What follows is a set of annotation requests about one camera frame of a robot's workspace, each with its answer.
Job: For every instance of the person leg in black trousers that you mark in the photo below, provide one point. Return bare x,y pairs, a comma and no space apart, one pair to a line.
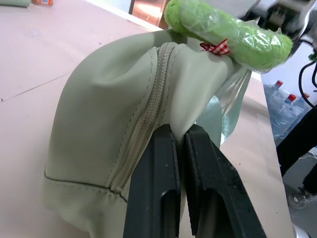
297,143

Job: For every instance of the light green zip pouch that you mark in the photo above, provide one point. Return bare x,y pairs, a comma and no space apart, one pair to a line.
99,119

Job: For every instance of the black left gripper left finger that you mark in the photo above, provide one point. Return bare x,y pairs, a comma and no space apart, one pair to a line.
153,178

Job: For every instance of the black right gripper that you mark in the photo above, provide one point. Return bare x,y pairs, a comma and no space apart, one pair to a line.
257,10

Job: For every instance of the red-capped water bottle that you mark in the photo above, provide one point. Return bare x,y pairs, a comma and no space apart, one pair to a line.
288,104
277,93
306,96

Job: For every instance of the green cloth item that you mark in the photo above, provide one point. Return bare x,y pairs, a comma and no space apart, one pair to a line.
23,3

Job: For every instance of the brown wooden cabinet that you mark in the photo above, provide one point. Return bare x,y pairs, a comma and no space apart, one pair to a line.
146,11

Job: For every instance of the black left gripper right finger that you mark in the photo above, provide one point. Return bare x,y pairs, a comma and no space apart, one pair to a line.
213,183

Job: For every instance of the orange container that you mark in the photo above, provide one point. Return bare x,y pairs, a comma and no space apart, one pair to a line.
42,2

